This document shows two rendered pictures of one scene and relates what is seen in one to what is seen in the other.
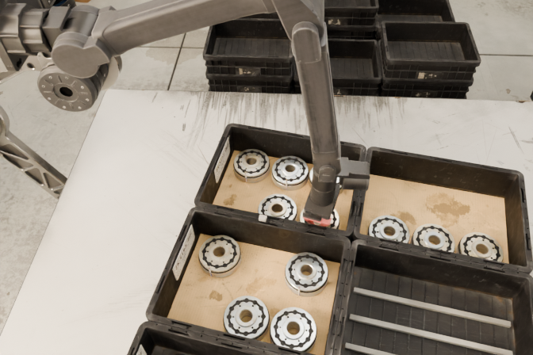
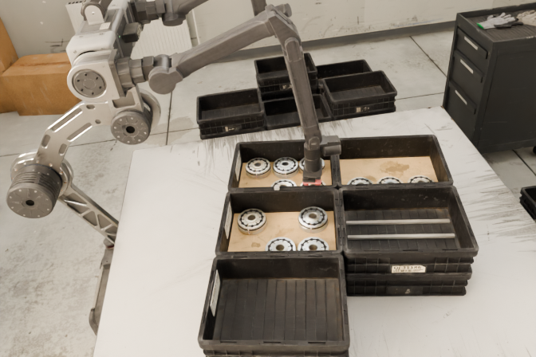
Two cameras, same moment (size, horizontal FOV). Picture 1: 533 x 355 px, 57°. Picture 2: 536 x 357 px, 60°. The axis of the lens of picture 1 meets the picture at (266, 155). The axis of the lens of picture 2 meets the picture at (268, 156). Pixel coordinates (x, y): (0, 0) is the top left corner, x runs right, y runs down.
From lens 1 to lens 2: 0.61 m
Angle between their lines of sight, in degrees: 13
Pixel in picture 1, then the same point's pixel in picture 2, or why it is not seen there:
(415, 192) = (371, 163)
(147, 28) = (204, 56)
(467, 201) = (406, 162)
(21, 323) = (115, 302)
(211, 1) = (239, 34)
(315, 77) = (299, 72)
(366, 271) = (351, 212)
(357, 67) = not seen: hidden behind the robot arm
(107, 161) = (147, 194)
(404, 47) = (342, 94)
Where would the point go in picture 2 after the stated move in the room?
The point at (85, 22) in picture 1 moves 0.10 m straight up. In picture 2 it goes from (164, 61) to (156, 29)
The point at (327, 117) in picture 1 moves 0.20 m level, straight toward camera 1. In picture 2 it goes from (309, 100) to (317, 136)
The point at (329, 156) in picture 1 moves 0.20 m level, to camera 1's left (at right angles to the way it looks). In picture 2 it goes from (313, 128) to (254, 141)
